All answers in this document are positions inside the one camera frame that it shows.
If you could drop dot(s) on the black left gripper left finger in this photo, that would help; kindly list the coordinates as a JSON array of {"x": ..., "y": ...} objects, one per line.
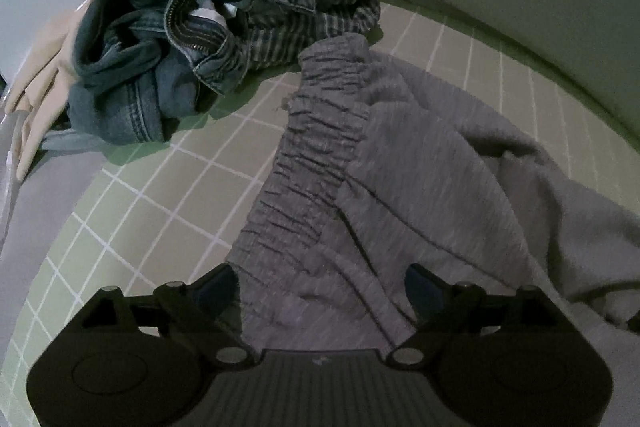
[{"x": 183, "y": 314}]

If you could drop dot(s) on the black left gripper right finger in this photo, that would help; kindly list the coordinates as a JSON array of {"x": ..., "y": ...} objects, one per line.
[{"x": 462, "y": 324}]

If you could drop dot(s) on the green grid cutting mat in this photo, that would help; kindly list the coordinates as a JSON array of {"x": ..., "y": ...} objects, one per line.
[{"x": 141, "y": 215}]

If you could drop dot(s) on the clear plastic bag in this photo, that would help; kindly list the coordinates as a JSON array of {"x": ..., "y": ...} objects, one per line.
[{"x": 10, "y": 144}]

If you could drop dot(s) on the blue denim jeans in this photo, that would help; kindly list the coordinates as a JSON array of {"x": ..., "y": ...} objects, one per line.
[{"x": 143, "y": 65}]

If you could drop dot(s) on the dark plaid shirt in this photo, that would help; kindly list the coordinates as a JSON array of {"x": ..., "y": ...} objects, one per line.
[{"x": 274, "y": 32}]

